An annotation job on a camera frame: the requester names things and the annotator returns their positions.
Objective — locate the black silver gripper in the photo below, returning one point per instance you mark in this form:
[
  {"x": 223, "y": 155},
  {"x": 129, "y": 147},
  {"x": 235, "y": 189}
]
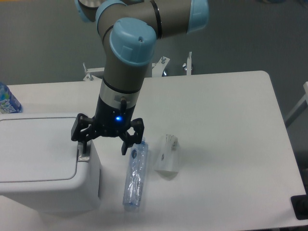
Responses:
[{"x": 113, "y": 118}]

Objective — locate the white push-lid trash can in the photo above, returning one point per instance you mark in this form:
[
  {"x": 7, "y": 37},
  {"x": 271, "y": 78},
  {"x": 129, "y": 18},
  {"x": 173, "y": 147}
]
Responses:
[{"x": 42, "y": 168}]

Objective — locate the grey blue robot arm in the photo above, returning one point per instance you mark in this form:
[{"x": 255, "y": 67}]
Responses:
[{"x": 129, "y": 30}]

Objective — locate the crushed clear plastic bottle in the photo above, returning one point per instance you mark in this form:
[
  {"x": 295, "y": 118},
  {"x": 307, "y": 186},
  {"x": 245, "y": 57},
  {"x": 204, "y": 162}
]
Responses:
[{"x": 135, "y": 177}]

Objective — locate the blue labelled water bottle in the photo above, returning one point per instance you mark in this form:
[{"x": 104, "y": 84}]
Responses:
[{"x": 8, "y": 102}]

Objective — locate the black clamp at table edge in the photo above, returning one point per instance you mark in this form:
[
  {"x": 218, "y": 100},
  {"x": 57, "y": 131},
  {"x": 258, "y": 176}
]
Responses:
[{"x": 300, "y": 206}]

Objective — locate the white metal base frame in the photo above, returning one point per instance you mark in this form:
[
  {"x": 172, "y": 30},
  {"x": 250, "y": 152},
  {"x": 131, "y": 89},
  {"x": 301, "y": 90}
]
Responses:
[{"x": 158, "y": 69}]

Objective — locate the white frame at right edge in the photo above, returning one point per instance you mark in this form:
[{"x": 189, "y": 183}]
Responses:
[{"x": 299, "y": 107}]

